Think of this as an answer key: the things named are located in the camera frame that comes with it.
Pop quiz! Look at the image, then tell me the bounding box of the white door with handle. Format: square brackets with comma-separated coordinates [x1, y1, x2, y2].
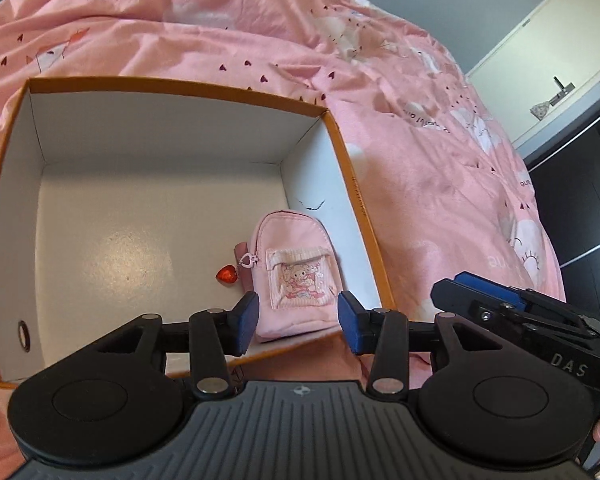
[466, 0, 600, 147]

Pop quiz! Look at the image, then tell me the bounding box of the pink mini backpack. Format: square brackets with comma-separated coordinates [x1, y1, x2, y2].
[234, 210, 342, 344]

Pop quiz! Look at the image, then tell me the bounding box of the black furniture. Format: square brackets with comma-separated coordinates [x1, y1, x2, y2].
[522, 80, 600, 306]

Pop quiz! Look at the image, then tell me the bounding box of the metal cabinet handle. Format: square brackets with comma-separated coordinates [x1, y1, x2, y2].
[549, 76, 577, 107]

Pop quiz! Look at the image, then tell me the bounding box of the pink printed blanket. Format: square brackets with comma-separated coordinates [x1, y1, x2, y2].
[0, 0, 568, 480]

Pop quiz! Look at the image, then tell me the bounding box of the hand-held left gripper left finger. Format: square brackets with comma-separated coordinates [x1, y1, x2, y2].
[82, 292, 260, 401]

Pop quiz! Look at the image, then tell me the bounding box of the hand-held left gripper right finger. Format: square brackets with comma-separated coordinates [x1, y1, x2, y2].
[337, 290, 512, 396]

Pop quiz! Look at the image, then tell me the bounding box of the orange cardboard box white inside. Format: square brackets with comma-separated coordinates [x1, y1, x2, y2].
[0, 76, 397, 391]

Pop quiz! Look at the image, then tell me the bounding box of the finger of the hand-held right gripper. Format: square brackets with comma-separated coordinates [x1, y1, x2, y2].
[454, 271, 567, 312]
[431, 278, 523, 331]

